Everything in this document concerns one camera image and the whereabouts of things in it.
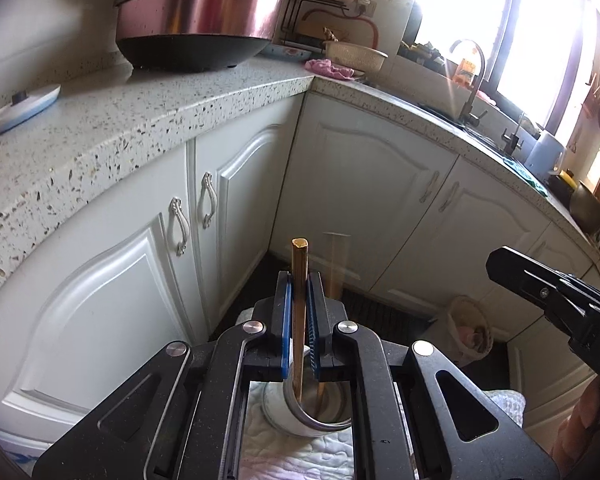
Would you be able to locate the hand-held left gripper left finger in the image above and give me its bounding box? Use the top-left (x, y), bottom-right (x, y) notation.
top-left (32, 270), bottom-right (296, 480)

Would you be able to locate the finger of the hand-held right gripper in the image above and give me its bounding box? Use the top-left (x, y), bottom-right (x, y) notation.
top-left (486, 246), bottom-right (576, 313)

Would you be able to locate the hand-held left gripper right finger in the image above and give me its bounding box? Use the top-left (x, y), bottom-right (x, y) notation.
top-left (305, 272), bottom-right (561, 480)

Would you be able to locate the wooden chopstick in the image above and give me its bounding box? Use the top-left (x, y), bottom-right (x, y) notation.
top-left (316, 231), bottom-right (350, 408)
top-left (291, 238), bottom-right (309, 406)

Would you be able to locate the metal utensil cup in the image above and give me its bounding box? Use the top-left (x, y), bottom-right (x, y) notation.
top-left (261, 379), bottom-right (355, 442)

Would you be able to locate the person's right hand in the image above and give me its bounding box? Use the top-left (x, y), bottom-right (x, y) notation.
top-left (552, 377), bottom-right (600, 480)

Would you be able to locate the lined trash bin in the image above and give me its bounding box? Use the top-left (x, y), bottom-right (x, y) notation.
top-left (447, 295), bottom-right (495, 367)

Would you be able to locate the dark wok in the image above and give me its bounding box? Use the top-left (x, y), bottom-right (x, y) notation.
top-left (568, 181), bottom-right (600, 236)

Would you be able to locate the teal sink mat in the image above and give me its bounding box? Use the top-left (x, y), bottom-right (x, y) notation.
top-left (501, 156), bottom-right (549, 197)

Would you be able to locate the blue white kettle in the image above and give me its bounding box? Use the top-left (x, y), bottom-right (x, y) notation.
top-left (524, 131), bottom-right (565, 176)

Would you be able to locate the white quilted cloth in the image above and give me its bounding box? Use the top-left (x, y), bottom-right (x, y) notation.
top-left (239, 379), bottom-right (527, 480)

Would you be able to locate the small water tap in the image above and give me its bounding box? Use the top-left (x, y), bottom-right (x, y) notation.
top-left (501, 111), bottom-right (527, 157)

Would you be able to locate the kitchen faucet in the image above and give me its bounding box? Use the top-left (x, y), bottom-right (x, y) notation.
top-left (449, 38), bottom-right (489, 127)

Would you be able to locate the orange bottle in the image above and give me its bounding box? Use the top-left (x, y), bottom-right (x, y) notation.
top-left (454, 57), bottom-right (482, 87)

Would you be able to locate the window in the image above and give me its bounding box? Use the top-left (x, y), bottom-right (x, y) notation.
top-left (414, 0), bottom-right (600, 133)

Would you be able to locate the pink cloth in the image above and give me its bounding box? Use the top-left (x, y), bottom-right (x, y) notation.
top-left (305, 58), bottom-right (356, 81)

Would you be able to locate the floral plate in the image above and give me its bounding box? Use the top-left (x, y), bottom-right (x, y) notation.
top-left (260, 43), bottom-right (313, 62)

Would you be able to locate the pink rice cooker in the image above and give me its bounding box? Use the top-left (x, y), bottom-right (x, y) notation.
top-left (114, 0), bottom-right (287, 72)

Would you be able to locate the silver cabinet handle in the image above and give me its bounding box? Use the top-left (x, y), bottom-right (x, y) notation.
top-left (200, 172), bottom-right (216, 229)
top-left (438, 181), bottom-right (460, 213)
top-left (167, 197), bottom-right (191, 257)
top-left (419, 170), bottom-right (440, 204)

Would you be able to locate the black wire rack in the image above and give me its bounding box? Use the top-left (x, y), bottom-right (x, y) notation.
top-left (279, 0), bottom-right (353, 47)

